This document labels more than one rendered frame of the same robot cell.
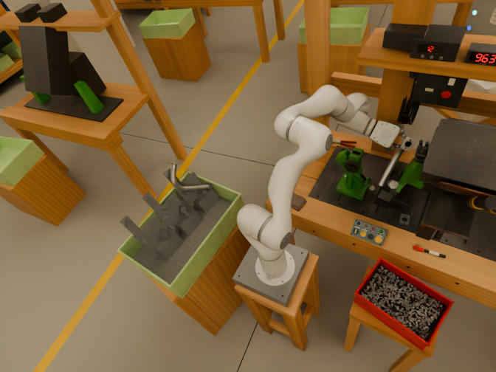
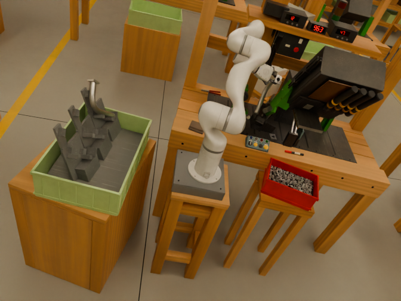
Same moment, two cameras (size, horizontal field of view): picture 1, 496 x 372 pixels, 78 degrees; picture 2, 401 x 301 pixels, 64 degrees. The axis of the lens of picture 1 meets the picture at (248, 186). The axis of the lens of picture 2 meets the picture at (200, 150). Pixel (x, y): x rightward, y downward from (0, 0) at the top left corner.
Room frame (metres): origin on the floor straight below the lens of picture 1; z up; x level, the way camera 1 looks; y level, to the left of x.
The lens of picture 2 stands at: (-0.13, 1.07, 2.14)
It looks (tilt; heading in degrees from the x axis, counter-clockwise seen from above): 40 degrees down; 308
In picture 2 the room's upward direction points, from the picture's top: 18 degrees clockwise
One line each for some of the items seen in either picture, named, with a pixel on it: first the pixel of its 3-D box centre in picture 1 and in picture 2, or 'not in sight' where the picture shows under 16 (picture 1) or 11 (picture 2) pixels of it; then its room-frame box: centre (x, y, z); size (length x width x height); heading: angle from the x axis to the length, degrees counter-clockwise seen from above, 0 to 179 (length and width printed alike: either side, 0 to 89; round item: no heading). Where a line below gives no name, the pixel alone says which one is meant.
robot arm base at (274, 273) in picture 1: (272, 257); (208, 159); (0.63, -0.01, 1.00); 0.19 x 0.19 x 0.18
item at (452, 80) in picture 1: (441, 82); (291, 42); (0.95, -0.91, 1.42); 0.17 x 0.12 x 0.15; 44
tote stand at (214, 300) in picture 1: (207, 257); (91, 202); (1.08, 0.43, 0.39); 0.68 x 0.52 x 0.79; 124
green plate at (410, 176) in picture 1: (420, 170); (286, 97); (0.73, -0.74, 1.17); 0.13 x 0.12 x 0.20; 44
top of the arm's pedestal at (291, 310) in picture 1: (277, 273); (200, 181); (0.63, 0.00, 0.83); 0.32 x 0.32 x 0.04; 48
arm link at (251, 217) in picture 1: (260, 230); (213, 125); (0.66, 0.01, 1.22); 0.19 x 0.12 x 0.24; 35
